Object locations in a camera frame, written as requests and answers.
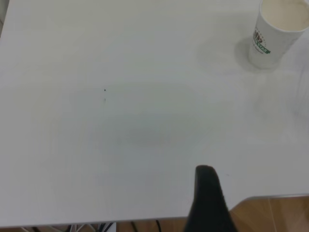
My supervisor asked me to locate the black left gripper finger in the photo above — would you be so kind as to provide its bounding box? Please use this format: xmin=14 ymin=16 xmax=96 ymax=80
xmin=183 ymin=165 xmax=239 ymax=232

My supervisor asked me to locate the white paper coffee cup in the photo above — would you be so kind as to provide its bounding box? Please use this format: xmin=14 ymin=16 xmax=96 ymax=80
xmin=248 ymin=0 xmax=309 ymax=70

